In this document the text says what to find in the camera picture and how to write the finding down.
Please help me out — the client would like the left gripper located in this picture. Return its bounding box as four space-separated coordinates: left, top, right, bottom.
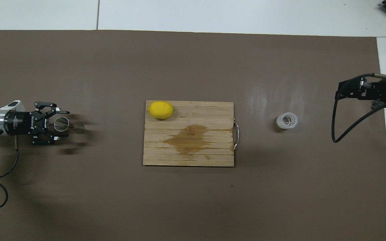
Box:
3 101 70 145

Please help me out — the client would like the clear drinking glass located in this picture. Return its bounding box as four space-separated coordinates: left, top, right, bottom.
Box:
54 115 85 135

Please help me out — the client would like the yellow lemon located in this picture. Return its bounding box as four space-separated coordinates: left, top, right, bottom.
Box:
148 100 175 120

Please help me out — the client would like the wooden cutting board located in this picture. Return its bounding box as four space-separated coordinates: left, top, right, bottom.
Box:
142 100 241 167

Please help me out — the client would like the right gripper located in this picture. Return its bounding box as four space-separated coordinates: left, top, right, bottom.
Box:
369 79 386 110

